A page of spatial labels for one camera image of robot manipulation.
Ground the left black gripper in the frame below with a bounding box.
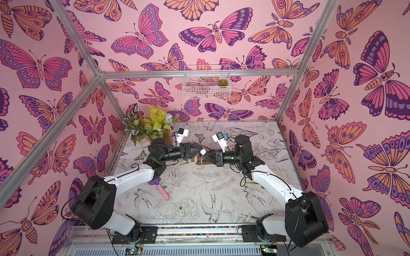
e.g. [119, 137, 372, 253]
[159, 145, 202, 165]

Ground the silver metal keychain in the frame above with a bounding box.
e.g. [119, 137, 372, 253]
[200, 148, 207, 165]

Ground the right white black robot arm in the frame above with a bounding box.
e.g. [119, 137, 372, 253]
[201, 135, 329, 247]

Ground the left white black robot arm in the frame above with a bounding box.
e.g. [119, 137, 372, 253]
[69, 138, 206, 243]

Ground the wooden watch stand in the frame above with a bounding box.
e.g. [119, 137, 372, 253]
[186, 158, 211, 165]

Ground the amber vase with plants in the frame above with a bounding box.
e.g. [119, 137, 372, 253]
[122, 104, 179, 144]

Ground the purple pink toy shovel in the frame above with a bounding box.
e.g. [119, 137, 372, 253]
[148, 177, 170, 201]

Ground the small succulent plant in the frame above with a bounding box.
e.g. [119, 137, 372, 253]
[217, 79, 229, 87]

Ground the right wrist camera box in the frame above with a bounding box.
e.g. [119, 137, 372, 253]
[212, 132, 227, 152]

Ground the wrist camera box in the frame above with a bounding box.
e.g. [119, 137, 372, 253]
[175, 128, 189, 147]
[212, 132, 227, 152]

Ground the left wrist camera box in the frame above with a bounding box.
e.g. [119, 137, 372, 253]
[175, 128, 189, 147]

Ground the white wire wall basket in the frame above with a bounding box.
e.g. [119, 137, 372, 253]
[181, 64, 232, 100]

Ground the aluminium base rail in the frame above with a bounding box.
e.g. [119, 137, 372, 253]
[60, 224, 338, 256]

